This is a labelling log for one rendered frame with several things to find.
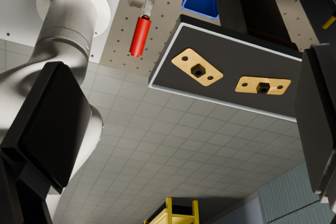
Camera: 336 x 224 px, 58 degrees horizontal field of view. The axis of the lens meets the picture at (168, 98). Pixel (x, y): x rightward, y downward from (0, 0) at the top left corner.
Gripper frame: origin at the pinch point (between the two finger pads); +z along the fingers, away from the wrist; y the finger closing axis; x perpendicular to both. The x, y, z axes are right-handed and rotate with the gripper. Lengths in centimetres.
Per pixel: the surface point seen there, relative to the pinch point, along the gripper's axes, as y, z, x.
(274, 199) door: 51, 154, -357
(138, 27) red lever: -10.4, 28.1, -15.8
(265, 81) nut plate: 7.6, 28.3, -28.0
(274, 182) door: 53, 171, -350
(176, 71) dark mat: -6.1, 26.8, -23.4
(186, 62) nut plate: -4.2, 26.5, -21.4
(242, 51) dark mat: 4.0, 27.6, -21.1
